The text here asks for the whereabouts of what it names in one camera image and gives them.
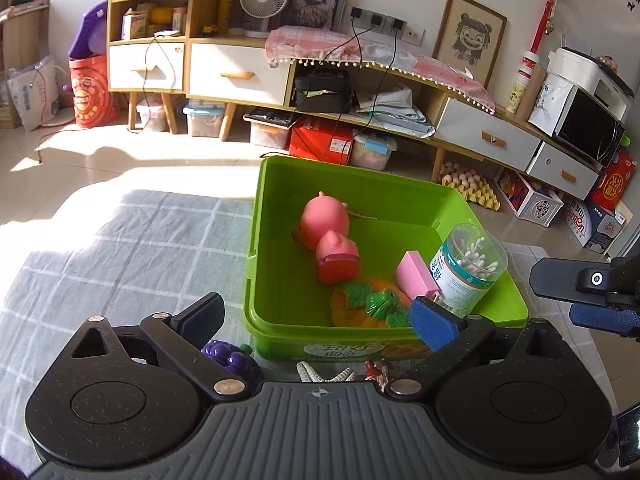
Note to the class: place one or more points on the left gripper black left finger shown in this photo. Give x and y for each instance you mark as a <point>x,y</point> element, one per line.
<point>178,339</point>

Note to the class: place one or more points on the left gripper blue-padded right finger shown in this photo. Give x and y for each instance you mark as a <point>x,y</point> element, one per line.
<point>456,344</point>

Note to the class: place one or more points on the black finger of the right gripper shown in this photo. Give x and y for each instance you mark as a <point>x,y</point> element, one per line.
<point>602,296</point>

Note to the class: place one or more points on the purple plastic grape bunch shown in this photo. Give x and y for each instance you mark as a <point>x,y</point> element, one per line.
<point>238,361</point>

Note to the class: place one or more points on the red dwarf figurine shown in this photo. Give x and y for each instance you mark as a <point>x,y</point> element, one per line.
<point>382,373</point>

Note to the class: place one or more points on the green plastic storage bin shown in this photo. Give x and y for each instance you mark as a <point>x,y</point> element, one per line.
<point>286,309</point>

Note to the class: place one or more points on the pink rectangular block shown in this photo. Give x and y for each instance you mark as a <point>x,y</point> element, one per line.
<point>414,278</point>

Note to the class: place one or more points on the clear cotton swab jar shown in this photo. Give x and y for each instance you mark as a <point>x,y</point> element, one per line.
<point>466,265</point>

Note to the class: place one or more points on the orange pumpkin toy green leaves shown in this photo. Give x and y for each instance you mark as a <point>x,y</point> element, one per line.
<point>369,303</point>

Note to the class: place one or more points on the white patterned toy box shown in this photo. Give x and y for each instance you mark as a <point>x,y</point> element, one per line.
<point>529,200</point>

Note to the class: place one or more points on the yellow egg tray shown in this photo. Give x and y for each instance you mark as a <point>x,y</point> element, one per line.
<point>468,182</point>

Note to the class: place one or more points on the pink pig toy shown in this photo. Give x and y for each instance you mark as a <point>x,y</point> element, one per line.
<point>323,229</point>

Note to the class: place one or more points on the black microwave oven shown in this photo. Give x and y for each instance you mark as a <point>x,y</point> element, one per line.
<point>576,119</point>

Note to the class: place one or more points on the clear storage box pastel contents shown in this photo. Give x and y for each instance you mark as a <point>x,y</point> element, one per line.
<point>371,151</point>

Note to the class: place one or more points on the white appliance on microwave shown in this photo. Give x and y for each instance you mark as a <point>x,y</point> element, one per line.
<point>595,78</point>

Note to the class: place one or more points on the clear storage box blue lid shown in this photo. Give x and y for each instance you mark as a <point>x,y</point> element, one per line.
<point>204,121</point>

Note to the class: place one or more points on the red cardboard box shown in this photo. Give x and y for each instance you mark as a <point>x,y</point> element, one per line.
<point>322,140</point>

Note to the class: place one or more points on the red printed bag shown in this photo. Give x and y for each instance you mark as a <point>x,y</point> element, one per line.
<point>94,105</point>

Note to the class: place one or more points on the black bag on shelf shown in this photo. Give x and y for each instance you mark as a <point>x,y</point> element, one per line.
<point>324,91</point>

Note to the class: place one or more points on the long wooden TV cabinet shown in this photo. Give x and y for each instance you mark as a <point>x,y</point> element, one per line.
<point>198,49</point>

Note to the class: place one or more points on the white paper shopping bag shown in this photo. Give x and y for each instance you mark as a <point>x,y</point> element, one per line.
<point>34,93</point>

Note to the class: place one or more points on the framed cartoon girl drawing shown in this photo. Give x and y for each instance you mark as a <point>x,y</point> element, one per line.
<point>469,38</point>

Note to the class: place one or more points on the pink checked cloth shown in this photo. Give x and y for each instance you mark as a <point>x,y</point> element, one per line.
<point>318,45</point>

